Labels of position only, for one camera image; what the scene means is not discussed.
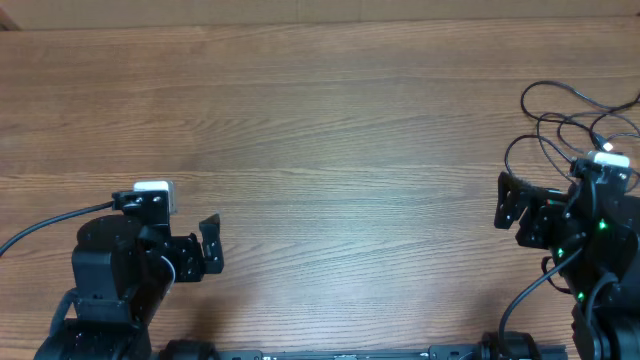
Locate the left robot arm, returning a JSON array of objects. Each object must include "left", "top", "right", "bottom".
[{"left": 36, "top": 214, "right": 224, "bottom": 359}]

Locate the black usb cable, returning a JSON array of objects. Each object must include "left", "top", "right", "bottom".
[
  {"left": 503, "top": 133, "right": 576, "bottom": 181},
  {"left": 519, "top": 80, "right": 640, "bottom": 151},
  {"left": 537, "top": 112, "right": 640, "bottom": 194}
]

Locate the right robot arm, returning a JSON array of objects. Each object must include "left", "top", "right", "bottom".
[{"left": 494, "top": 172, "right": 639, "bottom": 359}]

